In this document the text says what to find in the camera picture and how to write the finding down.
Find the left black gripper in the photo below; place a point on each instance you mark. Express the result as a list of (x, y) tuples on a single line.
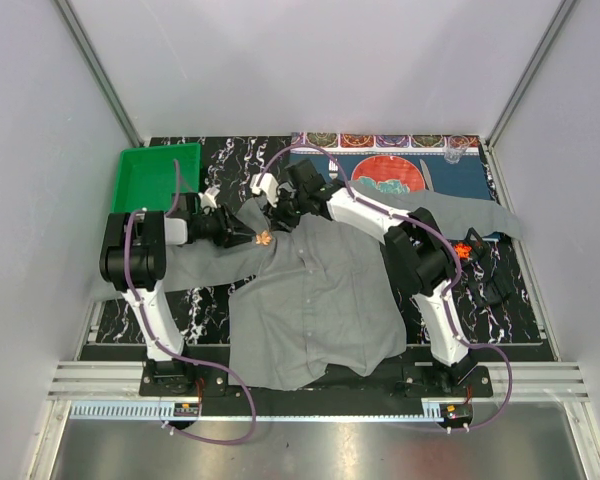
[(226, 221)]

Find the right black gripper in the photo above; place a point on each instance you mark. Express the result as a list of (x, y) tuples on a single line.
[(277, 219)]

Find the orange flower brooch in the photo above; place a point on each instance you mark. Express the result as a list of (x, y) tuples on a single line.
[(463, 250), (264, 238)]

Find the grey button shirt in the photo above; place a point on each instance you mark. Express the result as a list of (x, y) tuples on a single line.
[(318, 295)]

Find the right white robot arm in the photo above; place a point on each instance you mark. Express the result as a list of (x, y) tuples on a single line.
[(421, 262)]

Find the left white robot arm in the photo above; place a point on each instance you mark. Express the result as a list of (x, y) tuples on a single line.
[(133, 260)]

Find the far black brooch stand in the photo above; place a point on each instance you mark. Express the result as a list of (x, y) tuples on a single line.
[(478, 244)]

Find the black brooch stand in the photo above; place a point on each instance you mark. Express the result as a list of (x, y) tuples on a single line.
[(478, 244), (490, 293)]

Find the near black brooch stand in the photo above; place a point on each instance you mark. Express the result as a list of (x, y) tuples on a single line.
[(490, 293)]

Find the silver fork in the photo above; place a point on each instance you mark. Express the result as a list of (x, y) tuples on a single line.
[(333, 169)]

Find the green plastic bin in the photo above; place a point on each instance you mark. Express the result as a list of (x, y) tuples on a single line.
[(146, 177)]

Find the red and teal plate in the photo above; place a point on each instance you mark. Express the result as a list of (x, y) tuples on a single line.
[(389, 174)]

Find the silver knife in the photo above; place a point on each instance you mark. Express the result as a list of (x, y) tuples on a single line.
[(426, 175)]

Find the clear drinking glass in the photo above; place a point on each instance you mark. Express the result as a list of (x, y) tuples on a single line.
[(456, 147)]

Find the blue patterned placemat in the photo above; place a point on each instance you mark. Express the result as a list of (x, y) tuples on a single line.
[(464, 194)]

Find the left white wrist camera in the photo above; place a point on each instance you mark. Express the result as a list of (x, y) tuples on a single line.
[(209, 198)]

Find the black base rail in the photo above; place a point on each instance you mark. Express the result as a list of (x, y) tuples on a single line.
[(392, 377)]

